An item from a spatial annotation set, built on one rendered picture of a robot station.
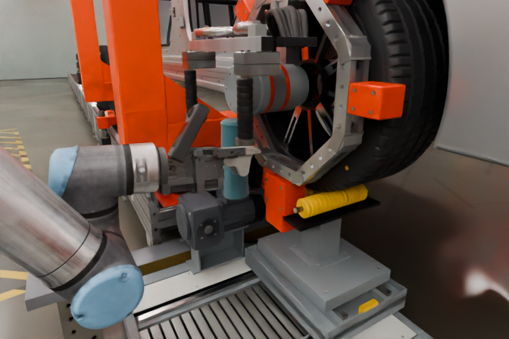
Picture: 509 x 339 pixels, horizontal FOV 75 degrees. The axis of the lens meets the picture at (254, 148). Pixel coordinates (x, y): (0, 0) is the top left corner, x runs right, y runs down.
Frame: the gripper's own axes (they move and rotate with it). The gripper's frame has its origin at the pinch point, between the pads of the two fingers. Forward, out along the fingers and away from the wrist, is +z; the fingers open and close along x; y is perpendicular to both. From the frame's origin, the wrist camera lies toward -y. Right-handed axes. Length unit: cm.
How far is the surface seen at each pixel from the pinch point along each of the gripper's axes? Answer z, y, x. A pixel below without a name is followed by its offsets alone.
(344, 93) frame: 20.9, -11.1, 4.4
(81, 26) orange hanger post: -31, -96, -242
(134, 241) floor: -13, 50, -118
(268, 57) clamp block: 3.8, -18.9, 0.9
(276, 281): 26, 50, -39
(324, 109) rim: 30.6, -9.0, -14.8
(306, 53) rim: 28.9, -26.3, -20.2
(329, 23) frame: 20.5, -27.6, 0.8
